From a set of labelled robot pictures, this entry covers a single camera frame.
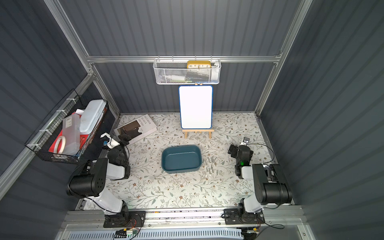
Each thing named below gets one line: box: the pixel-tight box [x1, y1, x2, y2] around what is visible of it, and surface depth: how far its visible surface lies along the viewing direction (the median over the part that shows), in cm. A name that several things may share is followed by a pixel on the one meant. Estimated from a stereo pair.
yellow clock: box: [186, 60, 212, 69], surface depth 90 cm
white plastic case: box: [79, 99, 107, 134], surface depth 77 cm
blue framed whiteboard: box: [178, 85, 214, 130], surface depth 94 cm
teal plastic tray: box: [161, 144, 203, 174], surface depth 95 cm
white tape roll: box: [54, 135, 67, 154], surface depth 65 cm
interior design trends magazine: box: [113, 114, 158, 145], surface depth 110 cm
